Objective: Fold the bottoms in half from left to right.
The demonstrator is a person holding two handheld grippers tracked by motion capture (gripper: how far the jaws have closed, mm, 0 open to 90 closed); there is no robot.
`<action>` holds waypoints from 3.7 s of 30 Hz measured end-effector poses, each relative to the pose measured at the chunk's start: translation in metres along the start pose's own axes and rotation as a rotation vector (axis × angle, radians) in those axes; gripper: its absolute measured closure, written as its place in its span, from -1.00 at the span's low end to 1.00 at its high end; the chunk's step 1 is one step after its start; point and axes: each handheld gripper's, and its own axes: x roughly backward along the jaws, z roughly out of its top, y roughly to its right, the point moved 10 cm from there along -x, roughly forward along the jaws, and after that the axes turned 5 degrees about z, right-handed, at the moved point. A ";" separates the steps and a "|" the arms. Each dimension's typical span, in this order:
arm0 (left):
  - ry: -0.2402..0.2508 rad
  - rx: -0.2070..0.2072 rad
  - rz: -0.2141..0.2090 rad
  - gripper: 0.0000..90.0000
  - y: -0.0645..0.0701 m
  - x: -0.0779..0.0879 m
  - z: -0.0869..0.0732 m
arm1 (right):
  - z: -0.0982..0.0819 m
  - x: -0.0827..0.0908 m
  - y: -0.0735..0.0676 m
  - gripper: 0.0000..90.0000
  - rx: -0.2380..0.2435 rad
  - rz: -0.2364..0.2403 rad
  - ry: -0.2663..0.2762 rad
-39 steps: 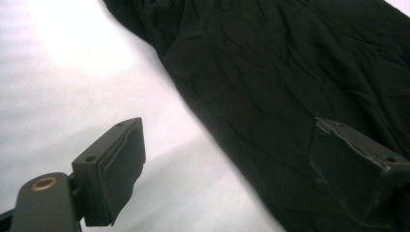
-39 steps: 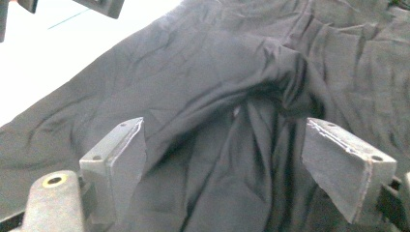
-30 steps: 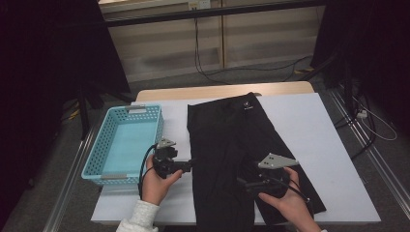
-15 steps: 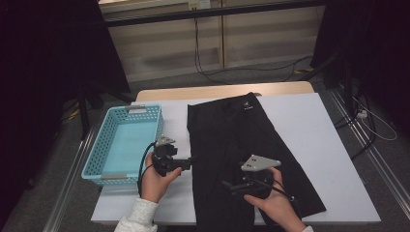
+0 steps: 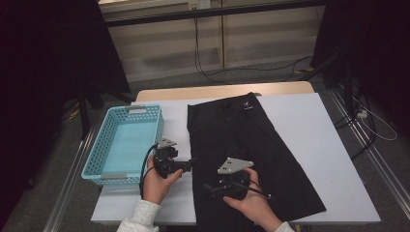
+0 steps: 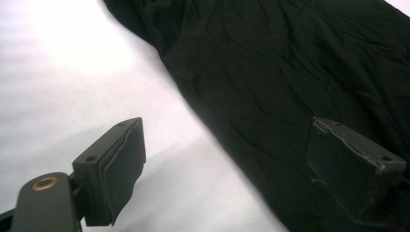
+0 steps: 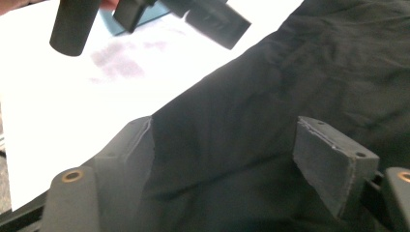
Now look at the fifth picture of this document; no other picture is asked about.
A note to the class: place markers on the black curtain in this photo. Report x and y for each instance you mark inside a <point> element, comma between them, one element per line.
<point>48,48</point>
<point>370,32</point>

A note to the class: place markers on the light blue plastic basket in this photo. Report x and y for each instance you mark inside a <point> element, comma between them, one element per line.
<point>129,145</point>

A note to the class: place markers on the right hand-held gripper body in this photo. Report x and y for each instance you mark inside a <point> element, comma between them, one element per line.
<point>233,166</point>

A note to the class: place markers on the black tripod stand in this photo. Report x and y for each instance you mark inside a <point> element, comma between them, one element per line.
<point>84,109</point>

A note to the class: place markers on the person's left hand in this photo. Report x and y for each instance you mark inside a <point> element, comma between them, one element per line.
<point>154,187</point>

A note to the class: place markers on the black metal stand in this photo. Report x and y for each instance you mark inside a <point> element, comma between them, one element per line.
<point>347,80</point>

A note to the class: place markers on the wooden table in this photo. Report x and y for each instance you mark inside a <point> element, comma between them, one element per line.
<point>193,92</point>

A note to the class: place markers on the white wall socket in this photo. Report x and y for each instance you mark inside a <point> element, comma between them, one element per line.
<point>199,4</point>

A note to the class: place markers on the beige wooden cabinet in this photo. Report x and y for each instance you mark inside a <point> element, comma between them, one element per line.
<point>161,48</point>

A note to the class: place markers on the black horizontal bar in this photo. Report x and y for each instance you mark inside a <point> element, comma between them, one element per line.
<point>209,13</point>

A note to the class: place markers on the person's right hand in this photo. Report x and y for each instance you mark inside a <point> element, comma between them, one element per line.
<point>254,206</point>

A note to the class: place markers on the black pants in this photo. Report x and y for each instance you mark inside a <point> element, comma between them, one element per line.
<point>232,135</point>

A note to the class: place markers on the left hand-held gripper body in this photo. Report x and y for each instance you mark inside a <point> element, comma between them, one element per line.
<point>166,161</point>

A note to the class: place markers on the white plug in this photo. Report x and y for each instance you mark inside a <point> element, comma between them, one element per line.
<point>361,114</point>

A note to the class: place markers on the aluminium floor rail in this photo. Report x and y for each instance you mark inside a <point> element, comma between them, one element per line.
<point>67,183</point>
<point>383,170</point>

